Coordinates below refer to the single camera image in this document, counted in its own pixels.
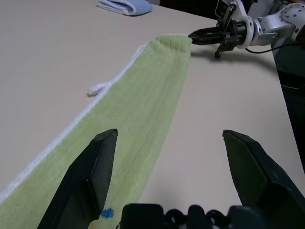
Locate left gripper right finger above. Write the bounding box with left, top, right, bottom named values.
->
left=222, top=129, right=305, bottom=229

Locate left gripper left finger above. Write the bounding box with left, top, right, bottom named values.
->
left=35, top=128, right=119, bottom=229

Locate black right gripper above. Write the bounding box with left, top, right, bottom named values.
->
left=188, top=20, right=248, bottom=59

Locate green towel white trim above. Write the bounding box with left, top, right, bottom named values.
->
left=0, top=33, right=193, bottom=229

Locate folded light blue towel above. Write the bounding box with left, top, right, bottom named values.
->
left=97, top=0, right=153, bottom=17

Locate black right camera cable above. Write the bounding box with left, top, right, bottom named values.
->
left=245, top=44, right=296, bottom=54

